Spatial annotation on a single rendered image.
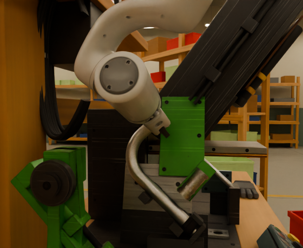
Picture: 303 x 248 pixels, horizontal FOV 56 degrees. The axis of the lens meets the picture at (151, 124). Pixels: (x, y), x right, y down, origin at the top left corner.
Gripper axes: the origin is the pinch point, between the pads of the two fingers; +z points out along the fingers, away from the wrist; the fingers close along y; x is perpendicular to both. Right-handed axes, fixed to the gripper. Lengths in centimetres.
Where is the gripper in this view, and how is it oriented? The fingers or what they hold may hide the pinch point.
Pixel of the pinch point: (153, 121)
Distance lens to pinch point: 73.4
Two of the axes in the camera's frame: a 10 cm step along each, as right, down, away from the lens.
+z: 1.7, 2.1, 9.6
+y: -6.5, -7.1, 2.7
